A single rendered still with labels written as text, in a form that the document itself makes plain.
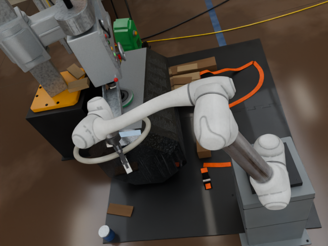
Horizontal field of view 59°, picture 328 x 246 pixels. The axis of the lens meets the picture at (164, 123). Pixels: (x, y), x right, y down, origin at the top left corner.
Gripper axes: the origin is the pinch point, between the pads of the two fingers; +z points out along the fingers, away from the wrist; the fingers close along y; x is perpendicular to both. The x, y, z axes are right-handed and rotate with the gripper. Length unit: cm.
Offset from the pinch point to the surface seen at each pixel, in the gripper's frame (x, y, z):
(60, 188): 74, 148, 75
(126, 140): -8, 65, 18
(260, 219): -61, -16, 70
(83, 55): -6, 65, -53
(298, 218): -83, -22, 79
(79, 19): -12, 51, -74
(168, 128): -42, 67, 25
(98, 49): -16, 62, -53
